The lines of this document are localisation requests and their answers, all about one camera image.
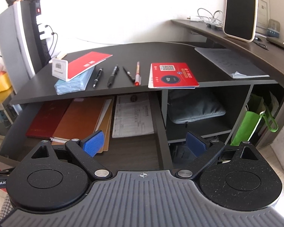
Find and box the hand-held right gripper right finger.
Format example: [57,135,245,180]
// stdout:
[175,131,269,180]

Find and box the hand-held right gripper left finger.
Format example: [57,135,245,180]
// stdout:
[19,130,113,180]

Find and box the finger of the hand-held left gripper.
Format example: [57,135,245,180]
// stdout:
[0,167,16,178]

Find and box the large dark wood drawer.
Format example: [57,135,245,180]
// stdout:
[0,92,174,171]

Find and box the red code card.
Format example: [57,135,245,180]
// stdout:
[148,63,200,89]

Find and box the checkered cloth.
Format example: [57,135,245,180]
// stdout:
[0,193,15,222]

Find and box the orange brown folder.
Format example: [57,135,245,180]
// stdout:
[52,96,114,152]

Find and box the grey padded pouch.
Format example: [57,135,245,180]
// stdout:
[168,92,227,124]

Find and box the printed form sheet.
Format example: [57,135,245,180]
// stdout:
[112,92,155,138]

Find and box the dark red notebook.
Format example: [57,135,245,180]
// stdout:
[26,99,73,139]

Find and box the pack of blue face masks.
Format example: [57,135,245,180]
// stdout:
[54,67,96,96]

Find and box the slim black ballpoint pen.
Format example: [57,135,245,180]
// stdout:
[93,68,104,88]

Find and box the thick black gel pen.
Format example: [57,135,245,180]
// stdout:
[107,65,120,88]

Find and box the thin black pen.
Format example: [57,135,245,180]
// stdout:
[122,66,135,82]

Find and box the yellow storage box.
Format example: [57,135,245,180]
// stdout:
[0,72,14,94]

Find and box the white barcode label box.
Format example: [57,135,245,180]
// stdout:
[52,58,73,81]

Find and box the red booklet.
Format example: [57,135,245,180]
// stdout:
[67,51,113,80]

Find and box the clear red-capped pen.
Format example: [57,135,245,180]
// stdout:
[134,61,141,87]

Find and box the grey paper sheet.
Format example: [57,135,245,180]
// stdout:
[194,47,271,79]

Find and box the fruit in white net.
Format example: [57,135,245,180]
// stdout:
[0,63,10,76]

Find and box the dark curved desk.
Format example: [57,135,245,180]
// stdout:
[171,19,284,81]

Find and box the grey usb hub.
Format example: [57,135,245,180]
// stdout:
[205,22,223,31]

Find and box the small black pen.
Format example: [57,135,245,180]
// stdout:
[253,36,269,51]

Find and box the grey curved standing panel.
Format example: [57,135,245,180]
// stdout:
[0,1,42,76]

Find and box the dark flat notebook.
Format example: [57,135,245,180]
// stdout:
[266,36,284,54]

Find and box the small clear acrylic stand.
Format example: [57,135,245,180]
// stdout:
[267,18,281,38]

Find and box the beige framed black screen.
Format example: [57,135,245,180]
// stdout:
[223,0,258,43]

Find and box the black power strip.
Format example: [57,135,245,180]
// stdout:
[30,1,51,65]

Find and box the framed white certificate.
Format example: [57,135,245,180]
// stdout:
[257,0,271,36]

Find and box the black charging cable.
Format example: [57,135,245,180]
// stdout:
[44,25,59,55]

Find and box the white cable bundle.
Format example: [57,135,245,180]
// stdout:
[189,8,226,24]

